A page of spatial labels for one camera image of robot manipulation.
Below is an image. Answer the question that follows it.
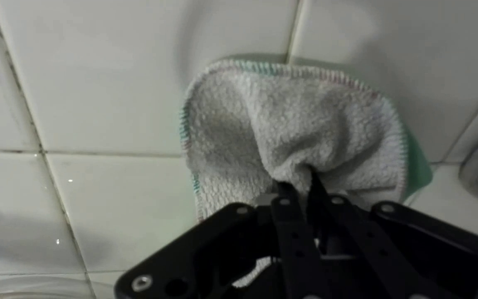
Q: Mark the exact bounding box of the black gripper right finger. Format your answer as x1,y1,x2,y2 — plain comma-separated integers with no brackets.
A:
304,168,478,299

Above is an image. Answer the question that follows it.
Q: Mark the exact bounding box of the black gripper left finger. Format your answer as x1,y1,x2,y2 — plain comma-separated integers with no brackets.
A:
113,180,329,299

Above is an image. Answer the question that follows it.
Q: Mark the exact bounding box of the white towel with green edge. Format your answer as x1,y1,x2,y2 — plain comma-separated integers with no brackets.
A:
180,55,435,221

